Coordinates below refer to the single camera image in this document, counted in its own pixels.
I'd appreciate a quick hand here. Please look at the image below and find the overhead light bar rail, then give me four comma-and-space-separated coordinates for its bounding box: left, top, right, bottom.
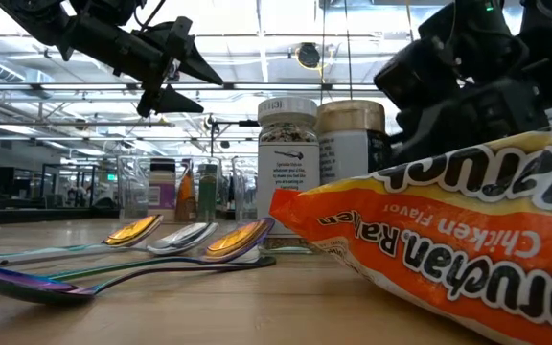
0, 82, 378, 93

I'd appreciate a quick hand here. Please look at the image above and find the orange chicken ramen pack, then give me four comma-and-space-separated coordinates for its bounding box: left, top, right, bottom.
269, 131, 552, 345

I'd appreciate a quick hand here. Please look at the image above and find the tan lid seasoning jar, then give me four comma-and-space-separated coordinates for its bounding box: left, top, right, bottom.
314, 99, 392, 186

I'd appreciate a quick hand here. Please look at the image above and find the rainbow spoon purple bowl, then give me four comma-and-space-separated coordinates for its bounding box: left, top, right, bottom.
0, 256, 277, 307

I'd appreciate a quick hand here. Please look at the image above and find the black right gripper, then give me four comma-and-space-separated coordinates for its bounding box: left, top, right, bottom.
390, 79, 550, 167

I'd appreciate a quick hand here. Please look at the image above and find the black table rig frame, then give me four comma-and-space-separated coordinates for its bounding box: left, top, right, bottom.
0, 206, 123, 226

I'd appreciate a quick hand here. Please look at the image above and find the grey overhead beam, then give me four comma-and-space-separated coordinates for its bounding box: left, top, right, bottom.
0, 119, 176, 128

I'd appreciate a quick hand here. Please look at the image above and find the black lid purple label jar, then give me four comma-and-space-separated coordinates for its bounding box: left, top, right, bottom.
148, 157, 178, 223

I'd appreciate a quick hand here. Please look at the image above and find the silver spoon blue handle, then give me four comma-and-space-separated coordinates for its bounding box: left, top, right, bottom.
0, 222, 219, 268

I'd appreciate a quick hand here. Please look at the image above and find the brown orange snack pouch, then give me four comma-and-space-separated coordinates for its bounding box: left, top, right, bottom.
174, 159, 198, 223

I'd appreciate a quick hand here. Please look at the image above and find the rainbow spoon teal handle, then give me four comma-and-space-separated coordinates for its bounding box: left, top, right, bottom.
0, 214, 165, 268

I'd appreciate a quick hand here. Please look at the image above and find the black ceiling cable reel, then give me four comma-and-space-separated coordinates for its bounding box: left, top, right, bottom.
296, 42, 323, 70

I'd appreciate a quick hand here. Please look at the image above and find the green lid spice jar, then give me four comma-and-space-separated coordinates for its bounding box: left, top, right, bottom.
195, 162, 220, 223

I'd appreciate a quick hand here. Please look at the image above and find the white lid seasoning jar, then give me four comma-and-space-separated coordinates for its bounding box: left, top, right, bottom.
255, 97, 322, 254

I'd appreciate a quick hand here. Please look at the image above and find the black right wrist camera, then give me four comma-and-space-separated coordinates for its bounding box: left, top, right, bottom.
374, 40, 455, 110

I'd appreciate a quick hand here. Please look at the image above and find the rainbow spoon green handle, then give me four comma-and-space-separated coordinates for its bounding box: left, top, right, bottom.
0, 218, 276, 302

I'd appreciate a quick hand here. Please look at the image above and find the yellow hanging cable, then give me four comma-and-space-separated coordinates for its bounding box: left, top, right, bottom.
404, 0, 416, 42

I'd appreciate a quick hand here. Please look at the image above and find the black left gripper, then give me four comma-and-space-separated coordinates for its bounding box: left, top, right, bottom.
59, 11, 224, 117

